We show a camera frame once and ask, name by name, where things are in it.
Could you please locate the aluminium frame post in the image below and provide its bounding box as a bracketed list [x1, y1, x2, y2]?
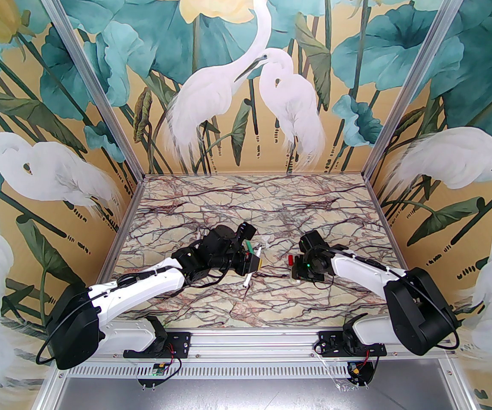
[362, 0, 480, 180]
[27, 0, 147, 178]

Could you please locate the white pen black print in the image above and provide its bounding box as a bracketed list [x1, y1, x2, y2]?
[242, 247, 265, 289]

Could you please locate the perforated metal panel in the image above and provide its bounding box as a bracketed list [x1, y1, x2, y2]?
[56, 359, 460, 379]

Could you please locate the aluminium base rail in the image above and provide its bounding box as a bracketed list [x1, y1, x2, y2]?
[54, 329, 460, 360]

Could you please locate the grey metal tray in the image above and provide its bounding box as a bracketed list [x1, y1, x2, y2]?
[36, 376, 479, 410]

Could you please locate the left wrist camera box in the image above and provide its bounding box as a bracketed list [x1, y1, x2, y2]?
[234, 223, 258, 241]

